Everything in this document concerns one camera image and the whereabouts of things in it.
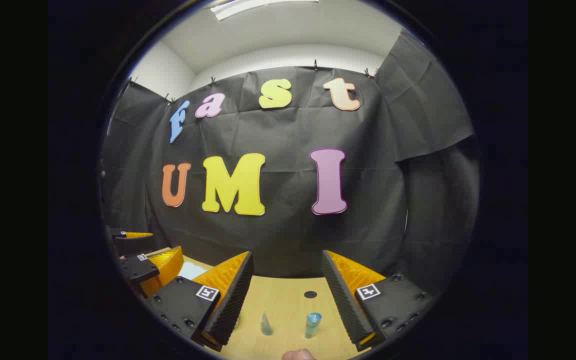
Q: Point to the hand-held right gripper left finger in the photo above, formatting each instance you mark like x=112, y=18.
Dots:
x=228, y=310

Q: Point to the light blue suitcase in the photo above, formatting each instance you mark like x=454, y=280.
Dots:
x=190, y=271

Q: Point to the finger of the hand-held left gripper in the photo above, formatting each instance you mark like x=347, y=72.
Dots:
x=138, y=270
x=133, y=245

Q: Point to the ceiling light panel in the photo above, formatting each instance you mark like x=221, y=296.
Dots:
x=248, y=6

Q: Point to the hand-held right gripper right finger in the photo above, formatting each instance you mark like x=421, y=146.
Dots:
x=345, y=305

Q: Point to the clear blue skincare tube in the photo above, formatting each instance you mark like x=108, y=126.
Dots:
x=266, y=325

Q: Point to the black backdrop cloth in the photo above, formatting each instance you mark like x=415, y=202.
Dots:
x=278, y=235

